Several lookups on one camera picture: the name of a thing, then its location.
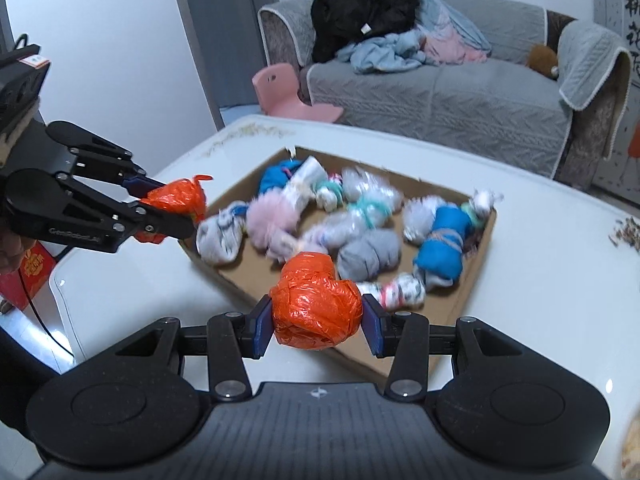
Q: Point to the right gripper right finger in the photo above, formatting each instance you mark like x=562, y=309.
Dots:
x=405, y=337

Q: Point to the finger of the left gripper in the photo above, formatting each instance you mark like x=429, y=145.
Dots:
x=88, y=212
x=101, y=160

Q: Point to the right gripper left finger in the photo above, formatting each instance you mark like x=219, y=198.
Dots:
x=232, y=337

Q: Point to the orange plastic bag bundle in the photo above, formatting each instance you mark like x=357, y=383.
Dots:
x=183, y=196

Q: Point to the blue sock with rubber band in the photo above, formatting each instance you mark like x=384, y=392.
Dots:
x=439, y=261

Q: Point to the grey sock roll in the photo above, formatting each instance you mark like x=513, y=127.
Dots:
x=368, y=256

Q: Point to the white blue-trimmed sock bundle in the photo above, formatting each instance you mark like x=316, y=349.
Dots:
x=220, y=237

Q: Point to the pink fluffy sock bundle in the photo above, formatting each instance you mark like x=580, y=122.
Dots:
x=270, y=220

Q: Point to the teal white plastic bundle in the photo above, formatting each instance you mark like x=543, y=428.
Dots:
x=344, y=226

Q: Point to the white pink patterned sock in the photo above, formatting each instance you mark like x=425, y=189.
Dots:
x=403, y=292

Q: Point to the brown cardboard box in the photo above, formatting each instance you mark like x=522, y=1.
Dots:
x=410, y=244

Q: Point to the red box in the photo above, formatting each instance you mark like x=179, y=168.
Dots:
x=24, y=284

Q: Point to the clear plastic wrapped bundle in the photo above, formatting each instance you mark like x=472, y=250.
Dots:
x=359, y=183

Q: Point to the small green white sock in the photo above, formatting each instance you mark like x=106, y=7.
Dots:
x=481, y=204

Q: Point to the blue sock bundle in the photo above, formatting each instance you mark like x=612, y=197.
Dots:
x=278, y=175

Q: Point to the white sock roll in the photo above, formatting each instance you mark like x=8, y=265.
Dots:
x=299, y=190

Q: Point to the pink child chair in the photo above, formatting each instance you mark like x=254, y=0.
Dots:
x=277, y=88

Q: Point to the grey sofa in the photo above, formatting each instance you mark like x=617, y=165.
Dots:
x=500, y=109

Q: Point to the light blue clothing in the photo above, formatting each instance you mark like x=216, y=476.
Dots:
x=393, y=53

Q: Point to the pink clothing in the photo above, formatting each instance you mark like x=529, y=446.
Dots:
x=448, y=47

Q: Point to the brown plush toy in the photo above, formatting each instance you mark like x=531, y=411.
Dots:
x=543, y=60

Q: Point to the black clothing pile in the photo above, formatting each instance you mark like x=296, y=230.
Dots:
x=338, y=23

